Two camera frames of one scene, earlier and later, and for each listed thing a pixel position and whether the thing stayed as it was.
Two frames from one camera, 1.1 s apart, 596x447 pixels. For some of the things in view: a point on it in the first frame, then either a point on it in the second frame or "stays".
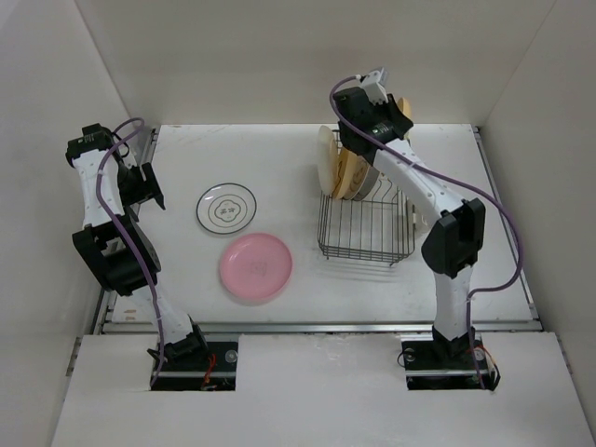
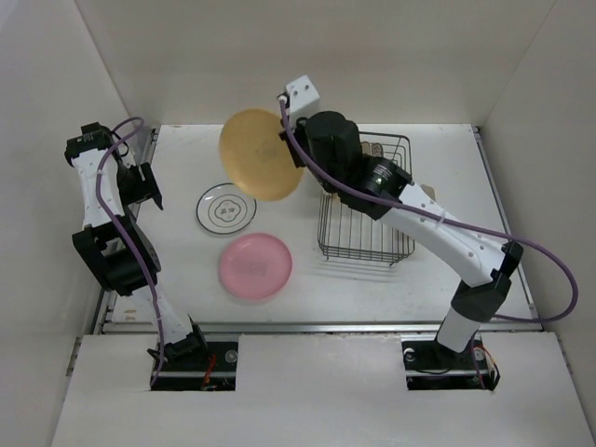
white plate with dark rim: [226, 208] stays
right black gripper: [392, 111] -> [298, 128]
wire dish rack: [379, 226] stays
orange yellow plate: [404, 105] -> [257, 157]
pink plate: [255, 266] stays
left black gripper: [142, 186] stays
